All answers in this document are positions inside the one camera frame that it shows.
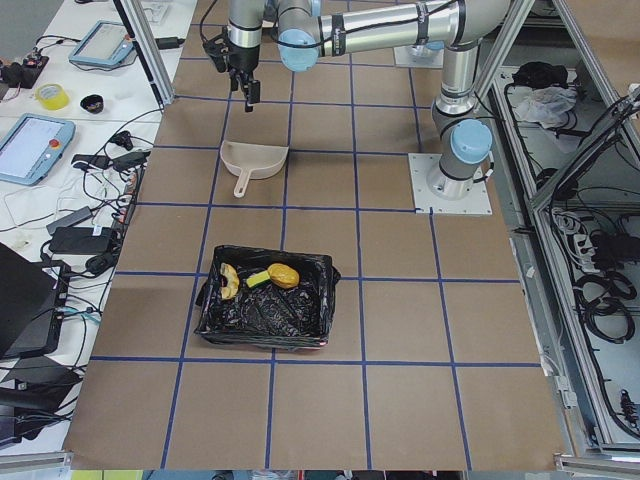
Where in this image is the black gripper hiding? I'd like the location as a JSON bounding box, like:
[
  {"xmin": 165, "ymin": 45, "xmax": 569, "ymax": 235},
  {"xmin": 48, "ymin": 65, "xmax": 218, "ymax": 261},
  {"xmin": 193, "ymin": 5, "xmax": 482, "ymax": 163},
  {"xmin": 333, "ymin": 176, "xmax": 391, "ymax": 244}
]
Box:
[{"xmin": 202, "ymin": 27, "xmax": 261, "ymax": 112}]

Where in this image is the beige plastic dustpan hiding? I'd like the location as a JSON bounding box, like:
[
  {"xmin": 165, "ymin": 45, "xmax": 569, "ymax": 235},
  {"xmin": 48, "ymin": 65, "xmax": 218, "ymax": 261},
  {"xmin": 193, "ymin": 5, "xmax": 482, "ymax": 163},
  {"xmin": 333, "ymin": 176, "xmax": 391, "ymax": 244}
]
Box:
[{"xmin": 220, "ymin": 140, "xmax": 289, "ymax": 198}]

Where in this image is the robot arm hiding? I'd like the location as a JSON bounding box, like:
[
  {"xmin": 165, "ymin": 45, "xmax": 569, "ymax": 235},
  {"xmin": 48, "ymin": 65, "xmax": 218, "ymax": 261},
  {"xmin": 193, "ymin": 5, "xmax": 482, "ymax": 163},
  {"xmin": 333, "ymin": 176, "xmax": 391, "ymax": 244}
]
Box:
[{"xmin": 202, "ymin": 0, "xmax": 510, "ymax": 200}]

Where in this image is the pink bin with black bag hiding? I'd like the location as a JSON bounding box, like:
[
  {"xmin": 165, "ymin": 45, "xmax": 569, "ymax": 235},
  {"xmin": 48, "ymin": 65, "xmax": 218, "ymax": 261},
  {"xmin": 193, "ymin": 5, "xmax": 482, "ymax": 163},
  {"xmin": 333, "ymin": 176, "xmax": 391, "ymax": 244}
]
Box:
[{"xmin": 195, "ymin": 245, "xmax": 341, "ymax": 349}]

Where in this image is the upper blue teach pendant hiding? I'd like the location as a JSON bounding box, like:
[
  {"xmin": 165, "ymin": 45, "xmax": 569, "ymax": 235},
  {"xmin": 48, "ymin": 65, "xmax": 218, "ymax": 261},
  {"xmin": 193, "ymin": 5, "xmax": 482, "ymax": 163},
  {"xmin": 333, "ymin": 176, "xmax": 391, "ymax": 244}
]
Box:
[{"xmin": 68, "ymin": 20, "xmax": 135, "ymax": 71}]

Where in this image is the blue teach pendant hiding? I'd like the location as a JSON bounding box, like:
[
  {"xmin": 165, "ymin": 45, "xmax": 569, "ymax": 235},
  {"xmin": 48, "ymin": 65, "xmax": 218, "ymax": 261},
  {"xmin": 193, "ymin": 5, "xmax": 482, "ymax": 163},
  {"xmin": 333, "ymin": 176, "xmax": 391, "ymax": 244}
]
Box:
[
  {"xmin": 68, "ymin": 20, "xmax": 135, "ymax": 71},
  {"xmin": 1, "ymin": 113, "xmax": 76, "ymax": 186}
]

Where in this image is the yellow tape roll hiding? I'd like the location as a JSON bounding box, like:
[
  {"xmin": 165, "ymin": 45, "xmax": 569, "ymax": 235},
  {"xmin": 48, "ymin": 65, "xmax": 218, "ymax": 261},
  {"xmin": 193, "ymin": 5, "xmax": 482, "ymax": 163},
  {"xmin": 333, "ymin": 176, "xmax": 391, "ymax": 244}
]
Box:
[{"xmin": 35, "ymin": 83, "xmax": 70, "ymax": 111}]

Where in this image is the yellow sponge piece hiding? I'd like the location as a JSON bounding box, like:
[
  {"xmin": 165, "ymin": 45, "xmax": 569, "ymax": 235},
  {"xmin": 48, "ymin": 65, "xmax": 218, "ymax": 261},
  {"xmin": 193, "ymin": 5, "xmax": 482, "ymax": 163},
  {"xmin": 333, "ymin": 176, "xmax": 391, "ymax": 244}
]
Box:
[{"xmin": 246, "ymin": 270, "xmax": 271, "ymax": 288}]

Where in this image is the orange potato-like lump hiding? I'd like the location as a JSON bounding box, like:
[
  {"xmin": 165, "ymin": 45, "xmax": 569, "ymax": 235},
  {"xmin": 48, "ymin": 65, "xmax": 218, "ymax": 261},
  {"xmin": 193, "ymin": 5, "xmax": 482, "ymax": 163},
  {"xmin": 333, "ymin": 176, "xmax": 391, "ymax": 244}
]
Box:
[{"xmin": 267, "ymin": 263, "xmax": 300, "ymax": 290}]

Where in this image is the lower blue teach pendant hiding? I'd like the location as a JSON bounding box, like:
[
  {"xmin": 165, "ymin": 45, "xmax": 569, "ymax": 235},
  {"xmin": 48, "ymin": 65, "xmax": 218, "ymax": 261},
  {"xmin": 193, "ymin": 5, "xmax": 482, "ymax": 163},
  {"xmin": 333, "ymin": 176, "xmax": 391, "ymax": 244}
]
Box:
[{"xmin": 1, "ymin": 113, "xmax": 76, "ymax": 186}]

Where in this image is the black power brick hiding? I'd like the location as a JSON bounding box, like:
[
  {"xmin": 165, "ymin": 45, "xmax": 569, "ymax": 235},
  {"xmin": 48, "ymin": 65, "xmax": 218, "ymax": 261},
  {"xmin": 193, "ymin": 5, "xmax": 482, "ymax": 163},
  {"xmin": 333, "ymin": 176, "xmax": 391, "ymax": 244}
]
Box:
[{"xmin": 49, "ymin": 226, "xmax": 116, "ymax": 255}]

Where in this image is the black laptop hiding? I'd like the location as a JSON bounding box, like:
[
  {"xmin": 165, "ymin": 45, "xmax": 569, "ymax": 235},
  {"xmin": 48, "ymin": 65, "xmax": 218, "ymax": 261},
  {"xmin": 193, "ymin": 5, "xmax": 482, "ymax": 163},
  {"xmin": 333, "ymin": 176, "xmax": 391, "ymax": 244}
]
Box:
[{"xmin": 1, "ymin": 245, "xmax": 70, "ymax": 360}]

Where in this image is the crumpled white cloth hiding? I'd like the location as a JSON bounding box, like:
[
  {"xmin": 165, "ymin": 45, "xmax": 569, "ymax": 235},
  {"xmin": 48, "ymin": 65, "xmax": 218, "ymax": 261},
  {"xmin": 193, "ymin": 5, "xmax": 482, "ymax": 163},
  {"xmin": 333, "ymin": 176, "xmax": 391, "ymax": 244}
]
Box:
[{"xmin": 514, "ymin": 86, "xmax": 578, "ymax": 129}]

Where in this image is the aluminium frame post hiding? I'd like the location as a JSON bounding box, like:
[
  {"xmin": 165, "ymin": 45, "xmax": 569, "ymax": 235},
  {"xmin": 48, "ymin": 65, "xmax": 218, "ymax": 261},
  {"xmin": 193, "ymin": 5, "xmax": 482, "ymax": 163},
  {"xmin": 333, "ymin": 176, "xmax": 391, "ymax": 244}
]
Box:
[{"xmin": 113, "ymin": 0, "xmax": 175, "ymax": 108}]

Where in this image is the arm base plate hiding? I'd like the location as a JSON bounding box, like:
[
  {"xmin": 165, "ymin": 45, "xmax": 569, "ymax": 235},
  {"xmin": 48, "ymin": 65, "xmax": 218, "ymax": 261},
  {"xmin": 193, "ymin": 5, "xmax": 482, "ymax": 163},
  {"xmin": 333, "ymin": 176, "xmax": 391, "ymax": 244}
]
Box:
[
  {"xmin": 394, "ymin": 46, "xmax": 444, "ymax": 69},
  {"xmin": 408, "ymin": 153, "xmax": 492, "ymax": 216}
]

